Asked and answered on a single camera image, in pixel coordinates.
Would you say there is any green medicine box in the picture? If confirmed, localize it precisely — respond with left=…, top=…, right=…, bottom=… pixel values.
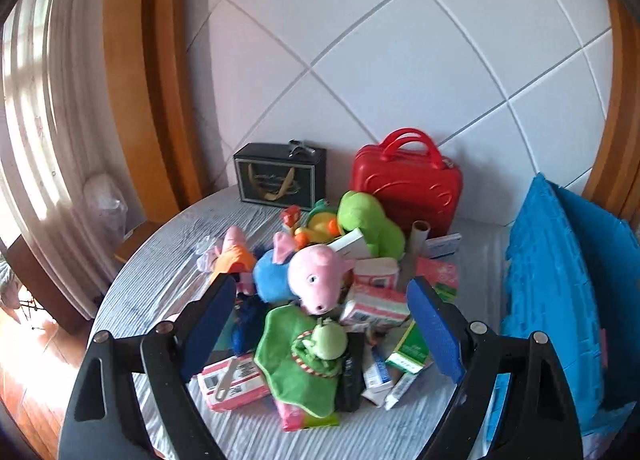
left=385, top=320, right=433, bottom=374

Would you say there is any green one-eyed monster plush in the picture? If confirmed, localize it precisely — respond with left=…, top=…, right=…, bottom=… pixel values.
left=291, top=318, right=347, bottom=379

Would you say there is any pink pig plush blue shirt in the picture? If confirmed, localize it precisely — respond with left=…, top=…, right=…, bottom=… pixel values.
left=253, top=232, right=356, bottom=316

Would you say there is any blue plastic storage bin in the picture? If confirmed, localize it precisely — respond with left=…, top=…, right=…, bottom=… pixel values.
left=500, top=175, right=639, bottom=459

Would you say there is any striped grey tablecloth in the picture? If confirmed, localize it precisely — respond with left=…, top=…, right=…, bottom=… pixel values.
left=88, top=183, right=516, bottom=460

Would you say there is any blue feather duster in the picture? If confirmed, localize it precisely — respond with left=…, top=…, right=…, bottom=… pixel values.
left=230, top=294, right=271, bottom=356

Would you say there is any green cloth with striped trim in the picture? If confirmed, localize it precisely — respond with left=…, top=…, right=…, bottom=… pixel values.
left=254, top=305, right=343, bottom=419

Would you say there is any cardboard tube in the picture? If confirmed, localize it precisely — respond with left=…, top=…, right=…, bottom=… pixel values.
left=398, top=220, right=431, bottom=292

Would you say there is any pig plush orange dress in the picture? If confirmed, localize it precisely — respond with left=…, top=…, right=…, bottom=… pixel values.
left=196, top=226, right=257, bottom=295

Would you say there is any pink white tissue pack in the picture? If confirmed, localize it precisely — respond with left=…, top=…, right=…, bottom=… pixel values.
left=340, top=283, right=410, bottom=328

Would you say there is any clear plastic bag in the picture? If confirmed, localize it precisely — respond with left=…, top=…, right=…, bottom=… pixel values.
left=84, top=173, right=128, bottom=249

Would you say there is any small red white box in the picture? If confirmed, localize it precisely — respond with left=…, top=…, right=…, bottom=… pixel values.
left=280, top=205, right=302, bottom=235

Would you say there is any green frog plush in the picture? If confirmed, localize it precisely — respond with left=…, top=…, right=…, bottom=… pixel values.
left=337, top=191, right=406, bottom=261

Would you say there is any red mini suitcase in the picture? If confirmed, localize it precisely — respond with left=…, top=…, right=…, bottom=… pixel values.
left=350, top=127, right=463, bottom=237

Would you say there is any yellow duck toy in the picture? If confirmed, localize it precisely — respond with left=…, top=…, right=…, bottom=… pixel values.
left=294, top=199, right=342, bottom=249

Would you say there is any white curtain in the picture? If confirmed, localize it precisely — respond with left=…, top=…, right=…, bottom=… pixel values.
left=1, top=0, right=142, bottom=319

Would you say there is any black gift bag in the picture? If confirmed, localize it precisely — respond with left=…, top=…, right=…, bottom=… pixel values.
left=233, top=140, right=328, bottom=212

